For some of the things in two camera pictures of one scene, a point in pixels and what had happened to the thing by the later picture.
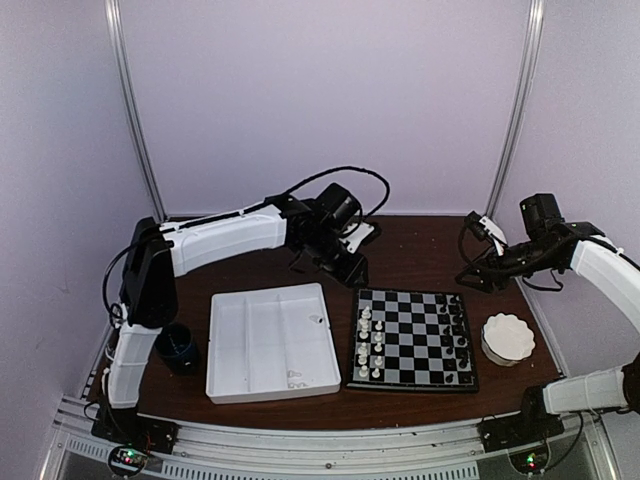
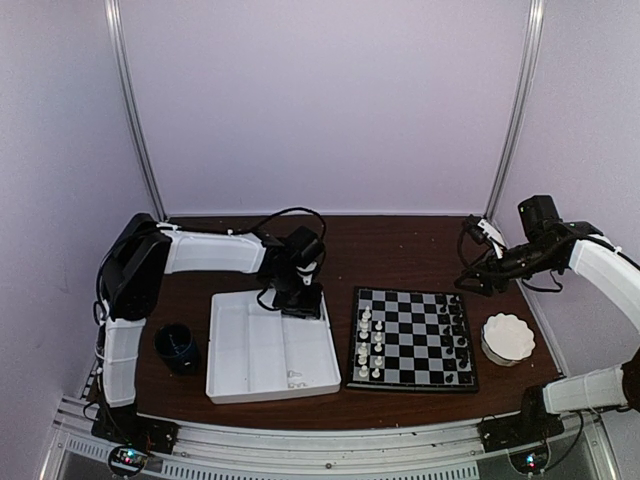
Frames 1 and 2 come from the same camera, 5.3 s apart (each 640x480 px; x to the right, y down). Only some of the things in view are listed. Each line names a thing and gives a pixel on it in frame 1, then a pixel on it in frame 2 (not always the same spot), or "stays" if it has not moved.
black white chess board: x=412 y=341 stays
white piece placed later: x=362 y=351 stays
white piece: x=365 y=316 stays
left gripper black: x=352 y=274 → x=308 y=309
